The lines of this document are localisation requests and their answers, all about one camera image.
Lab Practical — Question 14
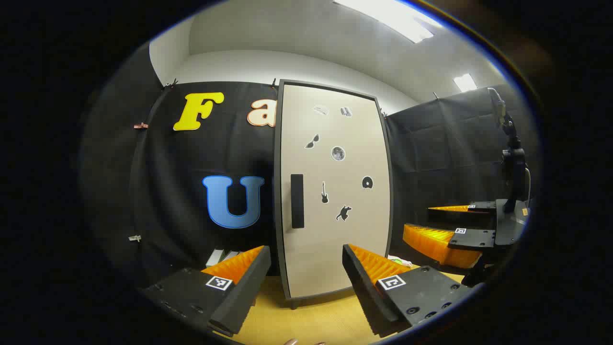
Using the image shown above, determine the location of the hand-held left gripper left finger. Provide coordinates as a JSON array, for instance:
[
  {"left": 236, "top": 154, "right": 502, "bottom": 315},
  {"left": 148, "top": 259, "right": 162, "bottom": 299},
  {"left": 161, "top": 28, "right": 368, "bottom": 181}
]
[{"left": 140, "top": 245, "right": 272, "bottom": 338}]

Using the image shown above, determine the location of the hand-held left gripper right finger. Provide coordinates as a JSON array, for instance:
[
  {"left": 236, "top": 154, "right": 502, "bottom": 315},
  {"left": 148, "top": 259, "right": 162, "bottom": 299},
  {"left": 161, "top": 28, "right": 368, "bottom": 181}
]
[{"left": 341, "top": 243, "right": 475, "bottom": 338}]

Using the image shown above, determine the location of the beige cabinet door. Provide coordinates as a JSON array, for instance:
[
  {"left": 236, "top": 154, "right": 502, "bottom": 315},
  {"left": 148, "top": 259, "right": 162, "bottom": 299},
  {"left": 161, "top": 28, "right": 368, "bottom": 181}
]
[{"left": 279, "top": 82, "right": 393, "bottom": 300}]

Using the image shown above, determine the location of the black door handle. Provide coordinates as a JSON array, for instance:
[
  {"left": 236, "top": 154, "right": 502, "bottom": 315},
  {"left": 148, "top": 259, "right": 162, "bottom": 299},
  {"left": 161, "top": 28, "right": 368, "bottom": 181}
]
[{"left": 290, "top": 173, "right": 305, "bottom": 229}]

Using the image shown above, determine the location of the black articulated stand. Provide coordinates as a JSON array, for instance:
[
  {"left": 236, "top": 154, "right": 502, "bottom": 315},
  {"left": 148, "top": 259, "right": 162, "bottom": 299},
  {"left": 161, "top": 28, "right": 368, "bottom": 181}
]
[{"left": 487, "top": 88, "right": 531, "bottom": 214}]

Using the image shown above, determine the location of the small ceiling light panel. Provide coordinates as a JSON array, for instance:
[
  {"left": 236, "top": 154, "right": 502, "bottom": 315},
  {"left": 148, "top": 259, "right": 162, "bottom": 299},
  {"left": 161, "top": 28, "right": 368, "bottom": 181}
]
[{"left": 453, "top": 73, "right": 478, "bottom": 92}]

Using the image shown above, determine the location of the black backdrop cloth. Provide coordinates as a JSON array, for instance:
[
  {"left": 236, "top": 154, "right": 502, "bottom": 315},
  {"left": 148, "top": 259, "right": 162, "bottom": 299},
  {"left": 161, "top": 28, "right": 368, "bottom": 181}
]
[{"left": 79, "top": 46, "right": 539, "bottom": 288}]

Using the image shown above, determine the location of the large ceiling light panel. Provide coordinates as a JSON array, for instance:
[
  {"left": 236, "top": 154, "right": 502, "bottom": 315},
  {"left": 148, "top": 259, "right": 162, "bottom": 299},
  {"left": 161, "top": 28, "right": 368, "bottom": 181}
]
[{"left": 333, "top": 0, "right": 443, "bottom": 44}]

